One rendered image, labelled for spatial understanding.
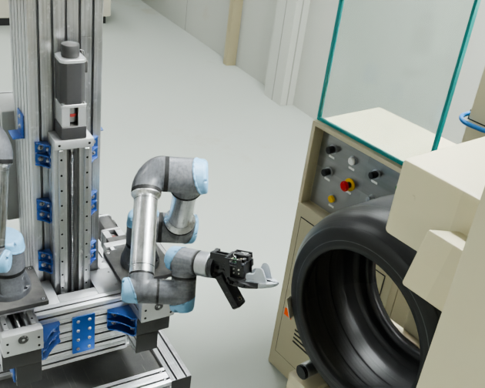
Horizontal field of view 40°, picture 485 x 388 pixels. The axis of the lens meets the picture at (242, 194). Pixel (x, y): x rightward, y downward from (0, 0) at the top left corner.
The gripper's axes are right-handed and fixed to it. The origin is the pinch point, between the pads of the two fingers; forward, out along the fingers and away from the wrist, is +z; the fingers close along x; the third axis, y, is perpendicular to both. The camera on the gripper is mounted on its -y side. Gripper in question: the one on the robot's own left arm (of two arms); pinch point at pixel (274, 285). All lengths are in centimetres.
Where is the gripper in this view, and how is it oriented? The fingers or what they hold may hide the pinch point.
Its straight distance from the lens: 186.2
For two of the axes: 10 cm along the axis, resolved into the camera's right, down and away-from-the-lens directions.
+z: 8.7, 1.3, -4.7
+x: 4.9, -2.8, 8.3
